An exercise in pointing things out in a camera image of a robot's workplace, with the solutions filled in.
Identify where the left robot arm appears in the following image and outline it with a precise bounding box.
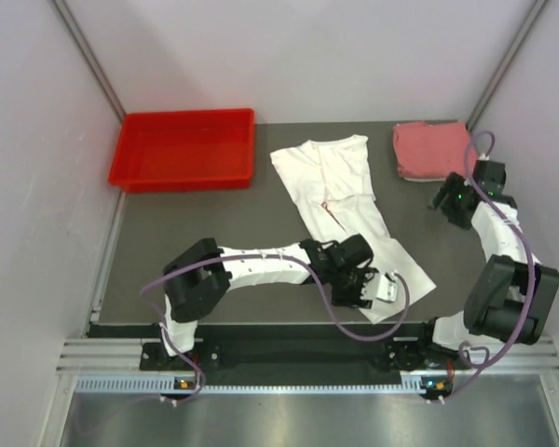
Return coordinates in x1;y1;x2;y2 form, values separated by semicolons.
159;235;397;370

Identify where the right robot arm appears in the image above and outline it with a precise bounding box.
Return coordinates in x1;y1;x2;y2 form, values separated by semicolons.
416;159;529;369

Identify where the white t-shirt with red print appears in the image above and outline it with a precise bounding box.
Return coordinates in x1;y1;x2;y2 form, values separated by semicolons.
270;135;436;304

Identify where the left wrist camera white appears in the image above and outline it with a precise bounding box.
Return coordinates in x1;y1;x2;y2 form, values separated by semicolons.
375;273;399;304

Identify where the folded white t-shirt under pink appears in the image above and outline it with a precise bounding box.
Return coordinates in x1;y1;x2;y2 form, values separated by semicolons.
402;175;447;183

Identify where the grey slotted cable duct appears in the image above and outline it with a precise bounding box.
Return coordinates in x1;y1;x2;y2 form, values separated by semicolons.
75;375;453;397

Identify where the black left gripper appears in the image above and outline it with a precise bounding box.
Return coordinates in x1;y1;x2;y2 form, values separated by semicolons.
330;265;377;309

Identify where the red plastic bin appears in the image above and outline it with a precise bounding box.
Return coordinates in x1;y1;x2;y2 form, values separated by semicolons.
108;108;255;194

